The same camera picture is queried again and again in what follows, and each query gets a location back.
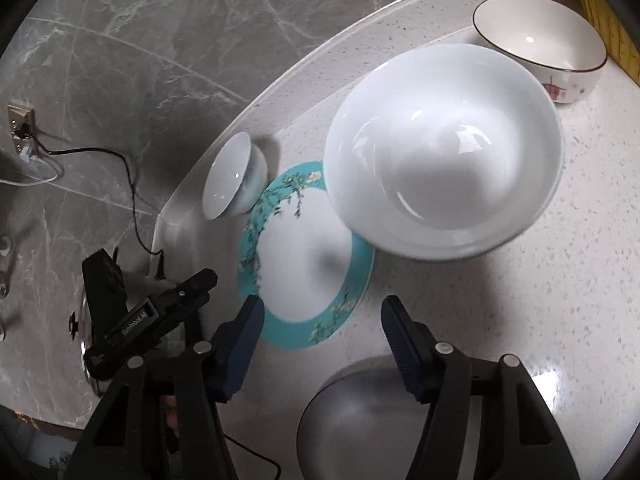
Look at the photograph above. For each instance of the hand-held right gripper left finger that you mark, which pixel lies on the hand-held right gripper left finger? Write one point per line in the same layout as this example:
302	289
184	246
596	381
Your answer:
242	355

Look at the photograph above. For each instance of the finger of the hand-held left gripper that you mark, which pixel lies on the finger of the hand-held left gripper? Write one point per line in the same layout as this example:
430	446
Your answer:
200	284

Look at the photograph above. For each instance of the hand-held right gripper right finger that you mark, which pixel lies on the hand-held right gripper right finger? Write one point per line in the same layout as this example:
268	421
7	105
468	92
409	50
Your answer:
405	355

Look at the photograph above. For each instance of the large white plate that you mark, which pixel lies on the large white plate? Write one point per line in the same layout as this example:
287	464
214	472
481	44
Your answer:
350	420

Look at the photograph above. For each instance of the teal-rimmed floral plate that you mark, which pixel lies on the teal-rimmed floral plate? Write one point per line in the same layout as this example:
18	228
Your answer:
300	270

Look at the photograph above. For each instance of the small white bowl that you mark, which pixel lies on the small white bowl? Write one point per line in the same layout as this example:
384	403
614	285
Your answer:
227	175

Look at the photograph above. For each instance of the large white bowl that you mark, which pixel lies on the large white bowl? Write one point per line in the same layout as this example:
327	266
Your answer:
440	160

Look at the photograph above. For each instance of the white bowl with dark rim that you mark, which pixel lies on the white bowl with dark rim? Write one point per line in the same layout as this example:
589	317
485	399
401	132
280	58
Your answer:
540	40

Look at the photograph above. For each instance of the glass pot lid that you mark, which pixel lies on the glass pot lid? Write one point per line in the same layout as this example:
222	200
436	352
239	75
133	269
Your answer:
80	342

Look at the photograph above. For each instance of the yellow plastic basin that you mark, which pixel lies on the yellow plastic basin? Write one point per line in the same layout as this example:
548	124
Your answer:
610	25

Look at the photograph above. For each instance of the wall power socket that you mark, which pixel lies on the wall power socket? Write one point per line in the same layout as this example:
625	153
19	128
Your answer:
20	120

